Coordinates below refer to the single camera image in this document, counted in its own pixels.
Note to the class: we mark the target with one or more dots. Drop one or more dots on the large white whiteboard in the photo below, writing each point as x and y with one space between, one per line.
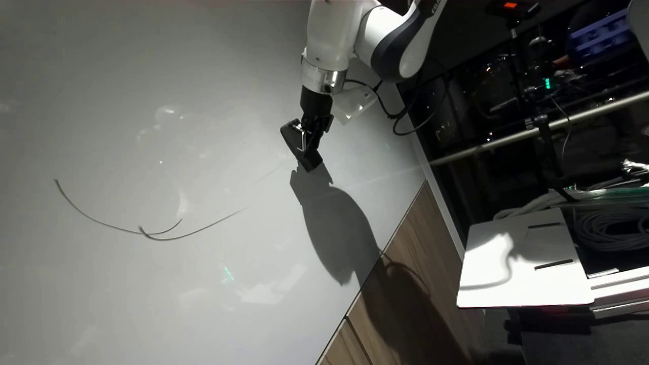
169 284

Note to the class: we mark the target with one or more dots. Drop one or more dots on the blue box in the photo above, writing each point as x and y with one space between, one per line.
598 37

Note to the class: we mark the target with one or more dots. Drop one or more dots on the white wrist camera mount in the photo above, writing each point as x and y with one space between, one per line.
355 104

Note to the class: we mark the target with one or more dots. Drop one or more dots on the white flat tray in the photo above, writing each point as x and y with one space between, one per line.
533 276

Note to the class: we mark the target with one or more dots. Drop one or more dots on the green flat strip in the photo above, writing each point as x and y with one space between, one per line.
625 192

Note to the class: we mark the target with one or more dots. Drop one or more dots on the long metal rod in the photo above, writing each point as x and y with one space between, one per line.
513 134

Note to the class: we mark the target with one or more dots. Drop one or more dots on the black camera stand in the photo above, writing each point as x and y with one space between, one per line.
545 153

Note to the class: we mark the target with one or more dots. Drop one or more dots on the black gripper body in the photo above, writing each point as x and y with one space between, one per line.
316 108

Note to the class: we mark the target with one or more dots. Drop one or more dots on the black felt duster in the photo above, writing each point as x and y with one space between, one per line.
306 161

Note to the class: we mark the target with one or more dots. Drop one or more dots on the black equipment rack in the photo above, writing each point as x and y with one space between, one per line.
473 88

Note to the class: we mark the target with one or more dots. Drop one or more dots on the aluminium rail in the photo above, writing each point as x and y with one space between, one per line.
622 291

